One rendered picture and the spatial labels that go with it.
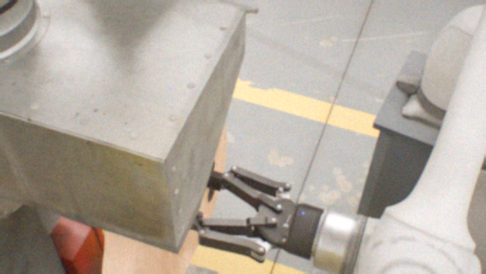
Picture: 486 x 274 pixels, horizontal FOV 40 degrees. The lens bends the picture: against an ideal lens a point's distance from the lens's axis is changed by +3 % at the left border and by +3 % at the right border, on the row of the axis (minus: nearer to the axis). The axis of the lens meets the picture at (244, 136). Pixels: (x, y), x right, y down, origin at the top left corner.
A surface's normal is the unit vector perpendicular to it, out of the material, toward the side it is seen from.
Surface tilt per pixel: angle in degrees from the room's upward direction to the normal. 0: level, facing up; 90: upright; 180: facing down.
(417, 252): 18
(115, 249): 62
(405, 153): 90
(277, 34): 0
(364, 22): 0
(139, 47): 0
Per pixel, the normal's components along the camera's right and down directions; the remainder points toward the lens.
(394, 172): -0.46, 0.70
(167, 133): 0.00, -0.61
